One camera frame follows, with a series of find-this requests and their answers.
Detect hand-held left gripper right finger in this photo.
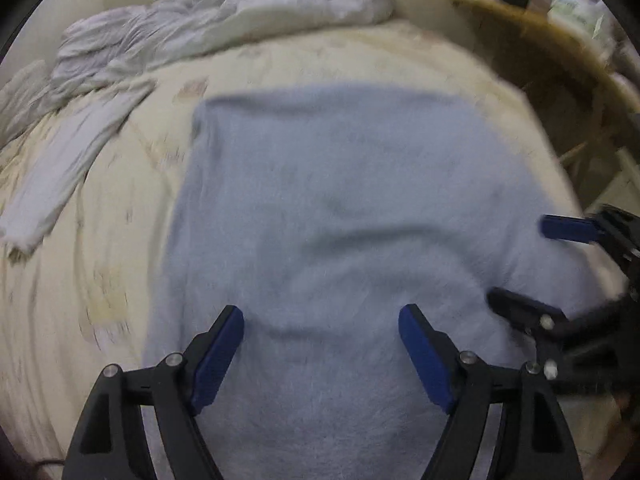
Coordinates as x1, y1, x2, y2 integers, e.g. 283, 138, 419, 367
398, 304, 583, 480

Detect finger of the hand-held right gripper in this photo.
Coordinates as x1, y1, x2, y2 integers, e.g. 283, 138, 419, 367
487, 287, 571, 341
541, 214, 608, 246

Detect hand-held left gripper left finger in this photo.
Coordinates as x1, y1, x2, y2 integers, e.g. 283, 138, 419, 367
62, 305, 245, 480

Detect light blue knit sweater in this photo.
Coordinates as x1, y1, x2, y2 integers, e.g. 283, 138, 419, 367
142, 85, 608, 480

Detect black sleeved white t-shirt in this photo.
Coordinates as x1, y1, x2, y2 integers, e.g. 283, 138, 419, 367
0, 80, 157, 256

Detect yellow cartoon print bed sheet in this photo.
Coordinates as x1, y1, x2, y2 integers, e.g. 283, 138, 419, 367
0, 22, 621, 480

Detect wooden side shelf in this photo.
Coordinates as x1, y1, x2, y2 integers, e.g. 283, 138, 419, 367
447, 0, 640, 161

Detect grey crumpled duvet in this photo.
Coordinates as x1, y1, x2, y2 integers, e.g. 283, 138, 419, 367
50, 0, 396, 96

